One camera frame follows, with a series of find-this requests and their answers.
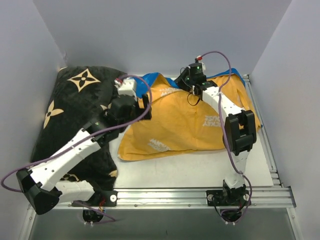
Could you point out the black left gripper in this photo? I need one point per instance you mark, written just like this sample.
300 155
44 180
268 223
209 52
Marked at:
144 107

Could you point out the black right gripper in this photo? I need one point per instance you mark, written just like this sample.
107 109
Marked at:
183 77

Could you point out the blue and orange pillowcase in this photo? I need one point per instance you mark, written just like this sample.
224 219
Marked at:
180 124

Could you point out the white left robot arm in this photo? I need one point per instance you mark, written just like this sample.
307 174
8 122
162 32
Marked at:
43 184

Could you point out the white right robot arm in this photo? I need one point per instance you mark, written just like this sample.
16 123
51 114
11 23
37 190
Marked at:
238 132

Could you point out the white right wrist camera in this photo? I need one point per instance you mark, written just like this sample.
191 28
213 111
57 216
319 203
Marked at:
199 59

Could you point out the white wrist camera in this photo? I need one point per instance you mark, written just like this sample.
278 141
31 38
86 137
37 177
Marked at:
199 59
126 86

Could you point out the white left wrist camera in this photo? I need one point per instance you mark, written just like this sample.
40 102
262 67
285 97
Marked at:
126 86

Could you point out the aluminium front frame rail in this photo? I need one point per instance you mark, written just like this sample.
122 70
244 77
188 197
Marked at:
263 197

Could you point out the aluminium frame rail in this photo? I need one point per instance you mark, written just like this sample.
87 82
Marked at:
263 197
262 135

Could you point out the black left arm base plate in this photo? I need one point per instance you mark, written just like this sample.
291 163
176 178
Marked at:
104 198

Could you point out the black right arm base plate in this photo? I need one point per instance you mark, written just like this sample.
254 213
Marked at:
219 199

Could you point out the aluminium right frame rail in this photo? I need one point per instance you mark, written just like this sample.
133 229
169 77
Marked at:
262 135

